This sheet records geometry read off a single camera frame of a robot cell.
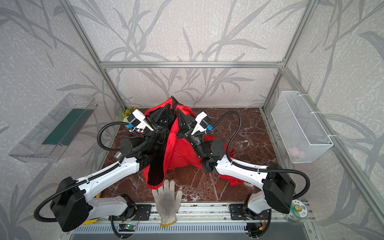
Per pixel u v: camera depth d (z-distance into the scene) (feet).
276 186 1.35
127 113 3.15
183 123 1.73
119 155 2.99
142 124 1.58
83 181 1.41
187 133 1.67
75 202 1.26
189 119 1.73
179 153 2.29
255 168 1.53
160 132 1.67
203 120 1.53
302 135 2.01
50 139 2.10
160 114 1.70
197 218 2.38
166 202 2.54
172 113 1.86
